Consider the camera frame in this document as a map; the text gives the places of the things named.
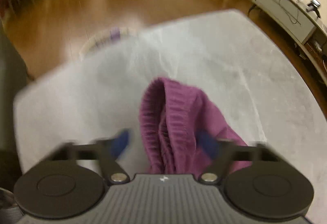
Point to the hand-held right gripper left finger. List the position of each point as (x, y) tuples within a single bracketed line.
[(121, 143)]

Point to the long grey tv cabinet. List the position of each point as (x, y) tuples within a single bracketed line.
[(288, 13)]

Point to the dark cloth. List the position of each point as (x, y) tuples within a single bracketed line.
[(11, 81)]

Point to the purple pants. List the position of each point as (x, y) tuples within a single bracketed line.
[(178, 116)]

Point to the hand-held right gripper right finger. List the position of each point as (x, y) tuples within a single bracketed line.
[(208, 144)]

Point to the black camera device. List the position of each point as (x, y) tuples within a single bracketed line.
[(314, 7)]

